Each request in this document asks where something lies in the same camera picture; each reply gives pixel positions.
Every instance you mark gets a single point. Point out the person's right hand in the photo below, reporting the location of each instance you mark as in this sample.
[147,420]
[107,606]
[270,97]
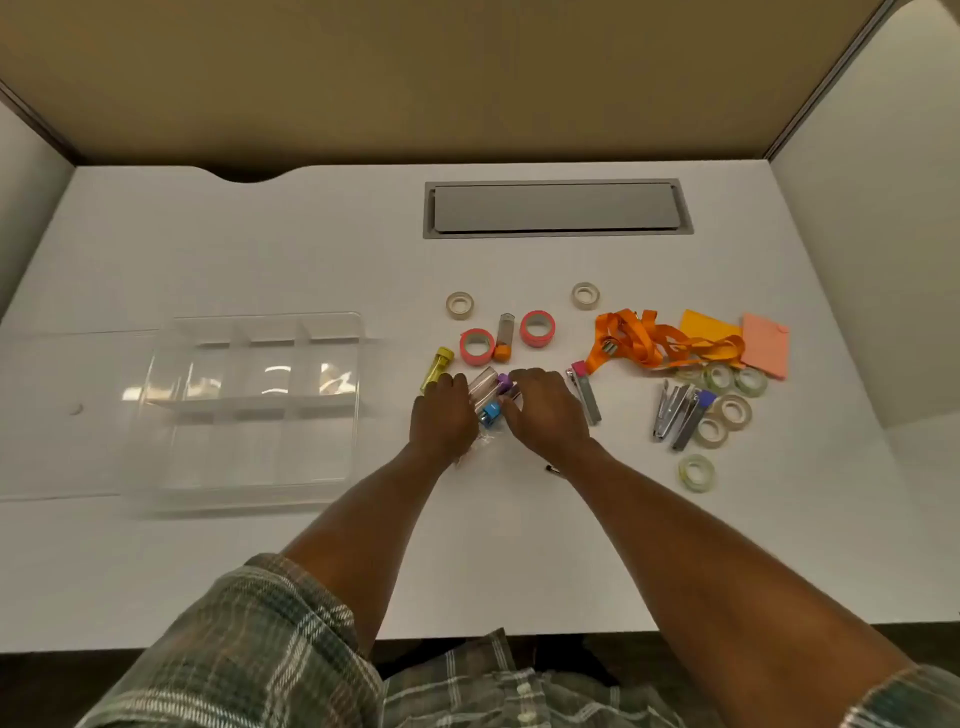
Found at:
[551,416]

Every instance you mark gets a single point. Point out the person's left hand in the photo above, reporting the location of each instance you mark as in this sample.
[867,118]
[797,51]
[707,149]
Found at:
[442,420]

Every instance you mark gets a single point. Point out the pink tape roll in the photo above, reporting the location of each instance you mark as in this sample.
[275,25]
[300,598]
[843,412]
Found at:
[466,346]
[526,328]

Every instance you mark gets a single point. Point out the clear tube orange cap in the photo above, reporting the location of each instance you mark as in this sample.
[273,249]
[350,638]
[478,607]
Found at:
[505,330]

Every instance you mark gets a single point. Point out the small beige tape roll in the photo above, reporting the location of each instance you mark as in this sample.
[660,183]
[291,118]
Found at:
[577,295]
[451,305]

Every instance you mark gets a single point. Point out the green clear tape roll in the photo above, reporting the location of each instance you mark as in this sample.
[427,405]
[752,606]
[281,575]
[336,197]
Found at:
[688,377]
[709,377]
[685,473]
[762,382]

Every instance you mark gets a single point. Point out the orange sticky note pad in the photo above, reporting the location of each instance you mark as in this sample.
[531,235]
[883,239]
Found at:
[705,324]

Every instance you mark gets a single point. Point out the clear plastic organizer box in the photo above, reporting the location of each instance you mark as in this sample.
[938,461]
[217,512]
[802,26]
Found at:
[225,450]

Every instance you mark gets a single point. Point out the pink sticky note pad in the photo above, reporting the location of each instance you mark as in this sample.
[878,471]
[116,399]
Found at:
[765,345]

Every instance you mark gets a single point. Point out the person's left forearm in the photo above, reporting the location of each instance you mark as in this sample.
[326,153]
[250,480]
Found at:
[367,540]

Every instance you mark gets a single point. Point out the person's right forearm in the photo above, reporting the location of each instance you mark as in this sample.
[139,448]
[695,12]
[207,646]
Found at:
[712,592]

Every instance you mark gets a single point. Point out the green plaid shirt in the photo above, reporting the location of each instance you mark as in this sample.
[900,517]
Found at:
[247,652]

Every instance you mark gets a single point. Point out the tan partition panel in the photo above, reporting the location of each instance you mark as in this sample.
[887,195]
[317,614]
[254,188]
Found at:
[450,75]

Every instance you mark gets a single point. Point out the clear plastic lid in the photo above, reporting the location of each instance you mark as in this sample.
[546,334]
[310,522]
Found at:
[67,420]

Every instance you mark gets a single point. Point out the white divider panel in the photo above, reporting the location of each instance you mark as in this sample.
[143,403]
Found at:
[877,225]
[30,210]

